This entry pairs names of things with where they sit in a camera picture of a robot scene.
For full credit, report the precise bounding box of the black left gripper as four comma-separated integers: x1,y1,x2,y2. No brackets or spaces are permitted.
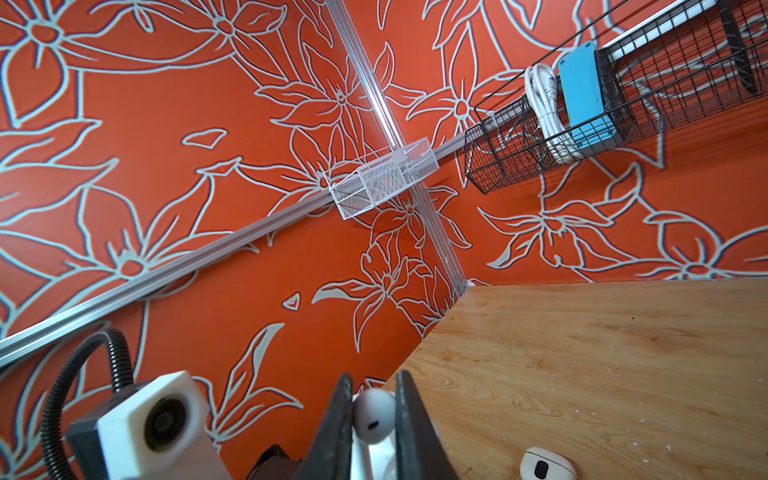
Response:
245,444,300,480

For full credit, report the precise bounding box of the white round disc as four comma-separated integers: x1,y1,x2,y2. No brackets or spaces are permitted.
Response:
350,430,397,480

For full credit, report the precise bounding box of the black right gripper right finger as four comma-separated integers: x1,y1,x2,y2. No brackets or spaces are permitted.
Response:
395,370,458,480

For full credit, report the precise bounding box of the white coiled cable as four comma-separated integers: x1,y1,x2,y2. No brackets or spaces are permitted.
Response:
523,62,584,167

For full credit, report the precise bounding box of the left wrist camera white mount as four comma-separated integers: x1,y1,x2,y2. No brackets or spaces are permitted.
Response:
66,371,231,479

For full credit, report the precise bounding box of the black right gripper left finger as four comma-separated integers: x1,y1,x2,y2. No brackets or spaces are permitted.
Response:
292,373,354,480

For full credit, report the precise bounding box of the blue flat box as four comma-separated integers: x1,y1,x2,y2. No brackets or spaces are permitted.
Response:
557,42,618,156

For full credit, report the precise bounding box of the white earbud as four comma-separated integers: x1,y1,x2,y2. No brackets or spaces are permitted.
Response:
353,389,396,445

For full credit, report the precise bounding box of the clear plastic wall bin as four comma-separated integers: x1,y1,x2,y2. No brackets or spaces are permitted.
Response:
329,138,439,220

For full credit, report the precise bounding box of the black wire wall basket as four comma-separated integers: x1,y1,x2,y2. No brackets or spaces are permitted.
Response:
464,1,767,193

